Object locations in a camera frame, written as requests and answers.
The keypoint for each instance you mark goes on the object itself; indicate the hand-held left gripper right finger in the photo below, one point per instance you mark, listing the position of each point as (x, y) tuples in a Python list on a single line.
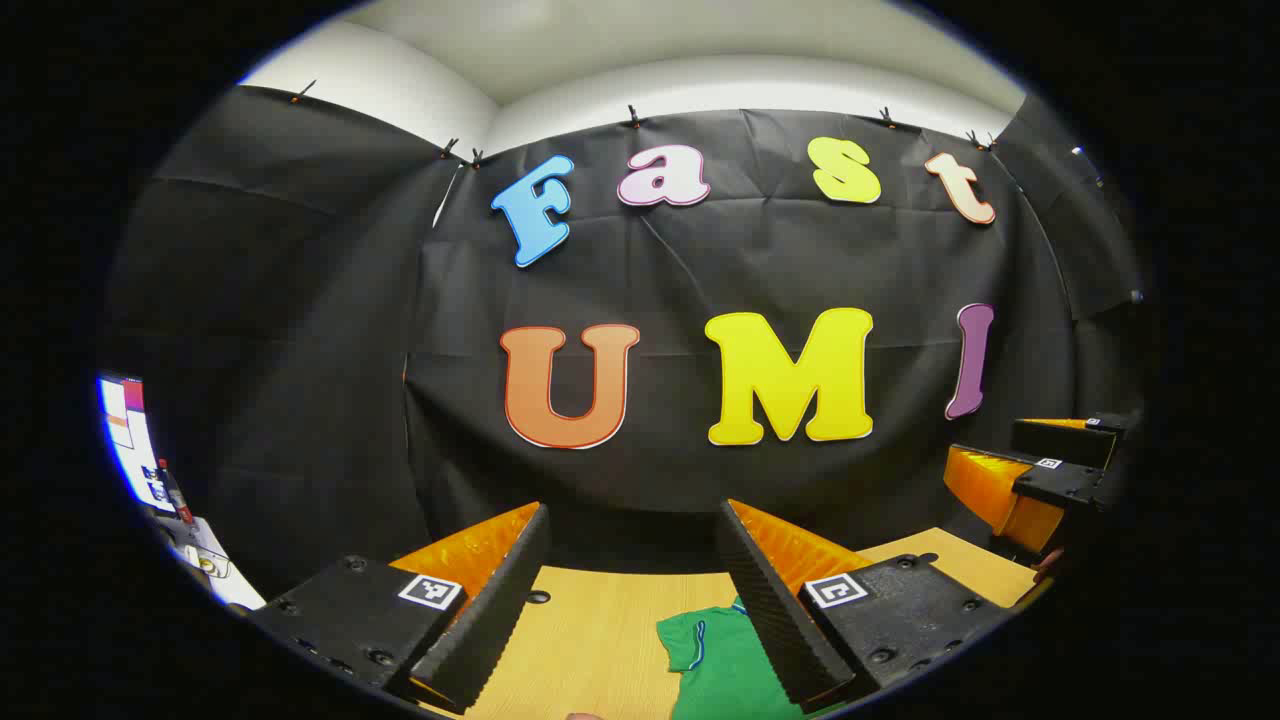
[(770, 610)]

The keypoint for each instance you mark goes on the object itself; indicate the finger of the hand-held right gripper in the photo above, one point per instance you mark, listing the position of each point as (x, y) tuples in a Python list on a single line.
[(1060, 440), (1060, 485)]

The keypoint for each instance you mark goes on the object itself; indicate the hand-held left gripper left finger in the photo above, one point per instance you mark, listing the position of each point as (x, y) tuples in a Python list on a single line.
[(500, 610)]

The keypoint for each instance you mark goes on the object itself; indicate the green T-shirt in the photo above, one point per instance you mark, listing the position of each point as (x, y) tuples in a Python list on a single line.
[(720, 670)]

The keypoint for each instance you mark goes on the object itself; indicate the white side desk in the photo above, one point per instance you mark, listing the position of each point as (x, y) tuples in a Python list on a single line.
[(240, 595)]

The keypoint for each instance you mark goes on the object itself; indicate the black backdrop cloth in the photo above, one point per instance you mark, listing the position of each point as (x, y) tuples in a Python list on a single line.
[(330, 350)]

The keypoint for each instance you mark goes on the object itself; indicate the red bottle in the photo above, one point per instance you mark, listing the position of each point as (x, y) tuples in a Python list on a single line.
[(178, 500)]

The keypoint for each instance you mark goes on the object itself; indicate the computer monitor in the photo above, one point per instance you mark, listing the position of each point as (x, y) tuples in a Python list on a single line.
[(130, 440)]

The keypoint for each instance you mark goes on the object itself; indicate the row of black cloth clips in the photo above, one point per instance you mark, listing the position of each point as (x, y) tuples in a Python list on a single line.
[(632, 118)]

